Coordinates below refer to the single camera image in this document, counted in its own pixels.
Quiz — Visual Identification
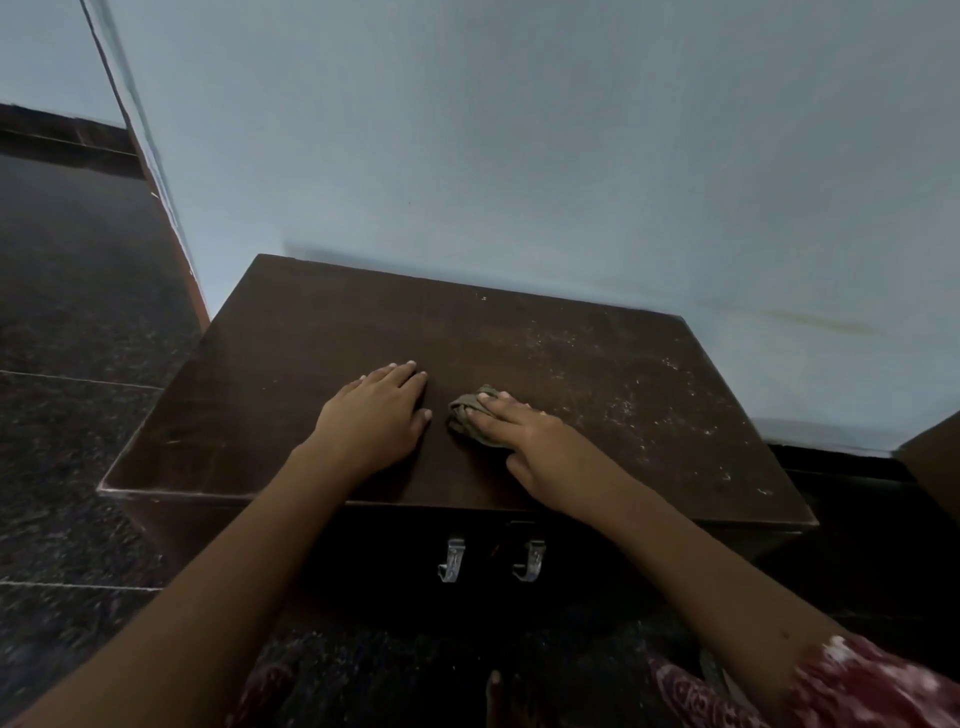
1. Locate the red floral garment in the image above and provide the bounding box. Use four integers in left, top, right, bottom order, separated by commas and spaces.
232, 635, 960, 728

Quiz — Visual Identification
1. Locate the person's right forearm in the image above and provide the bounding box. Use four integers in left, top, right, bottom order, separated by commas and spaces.
584, 479, 850, 714

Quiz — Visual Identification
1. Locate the person's left forearm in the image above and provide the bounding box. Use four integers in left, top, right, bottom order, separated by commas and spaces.
7, 442, 363, 728

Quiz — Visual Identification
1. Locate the metal cabinet handle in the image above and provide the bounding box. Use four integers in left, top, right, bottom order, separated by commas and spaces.
437, 536, 468, 585
512, 538, 547, 583

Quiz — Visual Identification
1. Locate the person's left hand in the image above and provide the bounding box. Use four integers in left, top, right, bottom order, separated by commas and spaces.
311, 361, 435, 482

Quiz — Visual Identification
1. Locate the checked green cloth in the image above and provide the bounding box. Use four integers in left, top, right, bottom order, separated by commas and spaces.
447, 385, 519, 451

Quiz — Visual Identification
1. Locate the dark brown wooden cabinet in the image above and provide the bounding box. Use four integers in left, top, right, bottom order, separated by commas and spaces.
97, 253, 820, 624

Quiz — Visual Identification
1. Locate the person's right hand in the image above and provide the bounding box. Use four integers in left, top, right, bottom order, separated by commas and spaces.
476, 391, 625, 512

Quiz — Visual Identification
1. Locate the brown wooden furniture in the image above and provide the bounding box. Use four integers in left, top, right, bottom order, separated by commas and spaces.
896, 410, 960, 526

